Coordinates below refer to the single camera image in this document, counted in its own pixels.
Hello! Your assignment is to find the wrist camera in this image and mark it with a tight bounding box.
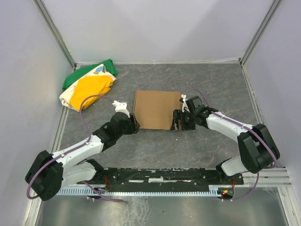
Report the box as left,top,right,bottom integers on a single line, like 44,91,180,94
112,100,130,118
180,94,205,113

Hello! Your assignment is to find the aluminium frame rail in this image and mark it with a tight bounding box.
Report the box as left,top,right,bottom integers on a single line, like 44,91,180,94
239,168,292,188

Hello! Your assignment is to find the light blue slotted cable duct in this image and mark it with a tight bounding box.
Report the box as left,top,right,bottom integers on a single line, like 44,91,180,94
57,186,221,197

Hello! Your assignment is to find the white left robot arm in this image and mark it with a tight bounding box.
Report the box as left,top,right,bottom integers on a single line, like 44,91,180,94
25,112,140,201

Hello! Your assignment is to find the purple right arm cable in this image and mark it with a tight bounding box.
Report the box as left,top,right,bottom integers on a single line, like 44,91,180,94
184,88,278,201

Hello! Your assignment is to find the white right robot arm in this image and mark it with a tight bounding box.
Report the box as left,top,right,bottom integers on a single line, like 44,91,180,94
170,109,280,176

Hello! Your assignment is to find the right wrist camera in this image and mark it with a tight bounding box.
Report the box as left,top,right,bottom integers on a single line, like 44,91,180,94
180,94,205,113

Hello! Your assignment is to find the green yellow white cloth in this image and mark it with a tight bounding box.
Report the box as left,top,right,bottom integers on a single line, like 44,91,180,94
59,59,118,112

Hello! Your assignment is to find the brown cardboard box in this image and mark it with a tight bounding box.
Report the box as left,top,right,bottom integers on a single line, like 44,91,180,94
134,90,181,130

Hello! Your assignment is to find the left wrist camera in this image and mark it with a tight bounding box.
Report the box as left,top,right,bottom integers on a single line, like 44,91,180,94
112,100,130,118

